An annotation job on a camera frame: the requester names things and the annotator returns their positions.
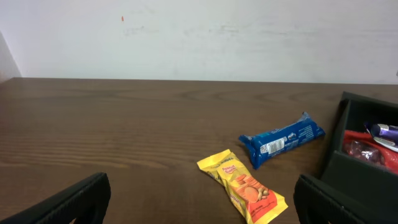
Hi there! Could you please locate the purple Dairy Milk chocolate bar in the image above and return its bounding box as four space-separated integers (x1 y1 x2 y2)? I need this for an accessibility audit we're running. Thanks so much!
364 122 398 152

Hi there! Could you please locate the blue Oreo cookie pack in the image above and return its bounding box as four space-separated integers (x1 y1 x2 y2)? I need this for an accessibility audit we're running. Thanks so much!
239 112 325 169

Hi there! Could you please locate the yellow orange snack packet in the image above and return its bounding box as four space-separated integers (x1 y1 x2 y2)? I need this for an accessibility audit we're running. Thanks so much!
197 149 288 224

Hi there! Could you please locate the red Hacks candy bag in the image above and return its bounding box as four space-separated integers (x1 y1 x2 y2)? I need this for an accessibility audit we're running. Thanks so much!
343 130 397 174

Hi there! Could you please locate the dark green open box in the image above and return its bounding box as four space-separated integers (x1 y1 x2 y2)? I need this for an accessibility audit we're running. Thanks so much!
321 92 397 223

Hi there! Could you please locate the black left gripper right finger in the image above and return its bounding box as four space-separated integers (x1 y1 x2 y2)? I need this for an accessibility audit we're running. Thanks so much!
293 174 397 224

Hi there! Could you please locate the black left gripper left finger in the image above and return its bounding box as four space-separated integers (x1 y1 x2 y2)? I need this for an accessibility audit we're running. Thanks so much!
1 172 111 224

